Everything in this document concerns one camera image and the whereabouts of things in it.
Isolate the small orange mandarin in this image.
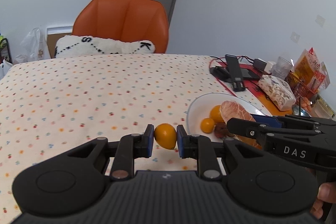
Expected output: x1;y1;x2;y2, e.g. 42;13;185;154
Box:
154;123;177;149
200;118;216;134

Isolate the dark red plum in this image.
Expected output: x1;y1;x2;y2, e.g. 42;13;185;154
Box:
214;122;235;139

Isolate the peeled pomelo segment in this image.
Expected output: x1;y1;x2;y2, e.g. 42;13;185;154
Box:
219;101;261;149

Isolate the person's right hand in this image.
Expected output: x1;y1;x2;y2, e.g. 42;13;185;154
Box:
310;182;336;219

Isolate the small orange front mandarin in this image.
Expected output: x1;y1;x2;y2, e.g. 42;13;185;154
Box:
154;123;177;149

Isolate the white plate blue rim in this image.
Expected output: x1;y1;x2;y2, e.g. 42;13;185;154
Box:
185;93;272;142

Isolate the dotted cream tablecloth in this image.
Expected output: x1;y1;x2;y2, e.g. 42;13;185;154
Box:
1;54;231;223

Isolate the red orange table mat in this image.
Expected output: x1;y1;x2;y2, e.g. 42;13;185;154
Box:
217;62;293;115

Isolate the black flat device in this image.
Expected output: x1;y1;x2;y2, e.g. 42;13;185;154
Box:
241;68;260;81

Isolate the clear glass cup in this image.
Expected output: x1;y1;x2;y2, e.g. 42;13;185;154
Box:
271;56;293;80

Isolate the black power adapter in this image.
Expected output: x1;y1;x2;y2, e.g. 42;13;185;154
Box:
252;59;267;72

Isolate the orange snack package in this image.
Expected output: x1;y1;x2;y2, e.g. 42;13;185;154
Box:
293;47;330;92

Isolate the white fluffy letter cushion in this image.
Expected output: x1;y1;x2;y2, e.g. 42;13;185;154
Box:
55;35;155;58

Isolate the orange leather chair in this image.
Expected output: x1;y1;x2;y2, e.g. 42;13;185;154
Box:
72;0;169;53

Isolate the white plastic bag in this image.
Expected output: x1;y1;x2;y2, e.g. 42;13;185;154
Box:
13;28;51;64

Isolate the dark wire basket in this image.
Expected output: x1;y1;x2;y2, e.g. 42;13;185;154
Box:
285;71;317;101

